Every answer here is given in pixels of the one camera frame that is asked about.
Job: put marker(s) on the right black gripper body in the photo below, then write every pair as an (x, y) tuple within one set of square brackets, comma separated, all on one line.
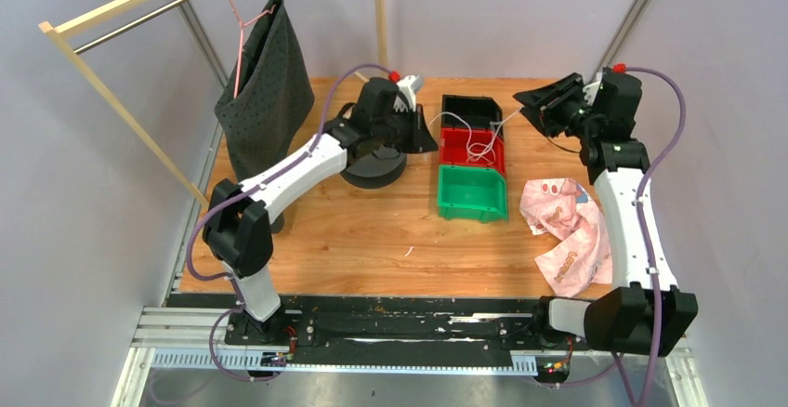
[(571, 112)]

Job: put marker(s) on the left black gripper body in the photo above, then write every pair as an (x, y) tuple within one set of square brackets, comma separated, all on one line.
[(398, 129)]

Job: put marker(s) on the black cable spool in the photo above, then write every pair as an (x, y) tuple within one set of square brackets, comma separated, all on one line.
[(375, 171)]

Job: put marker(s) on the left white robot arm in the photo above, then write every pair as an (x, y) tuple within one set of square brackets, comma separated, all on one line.
[(368, 142)]

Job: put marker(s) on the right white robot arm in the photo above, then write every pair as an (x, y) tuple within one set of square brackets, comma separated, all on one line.
[(645, 313)]

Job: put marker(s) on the red storage bin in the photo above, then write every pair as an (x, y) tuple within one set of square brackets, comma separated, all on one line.
[(472, 148)]

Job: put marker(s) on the black storage bin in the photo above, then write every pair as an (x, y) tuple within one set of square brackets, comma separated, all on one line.
[(478, 112)]

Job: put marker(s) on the green storage bin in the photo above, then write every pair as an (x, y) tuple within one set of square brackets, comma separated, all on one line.
[(472, 193)]

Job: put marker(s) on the pink patterned cloth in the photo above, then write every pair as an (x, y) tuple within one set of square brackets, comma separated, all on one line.
[(563, 208)]

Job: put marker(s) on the dark grey hanging cloth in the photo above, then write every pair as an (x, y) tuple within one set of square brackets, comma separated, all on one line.
[(268, 97)]

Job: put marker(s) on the wooden clothes rack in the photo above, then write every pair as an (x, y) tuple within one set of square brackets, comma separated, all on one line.
[(159, 63)]

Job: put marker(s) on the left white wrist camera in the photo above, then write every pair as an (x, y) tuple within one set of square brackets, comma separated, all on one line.
[(409, 86)]

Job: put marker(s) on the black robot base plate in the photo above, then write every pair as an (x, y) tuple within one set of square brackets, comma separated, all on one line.
[(404, 331)]

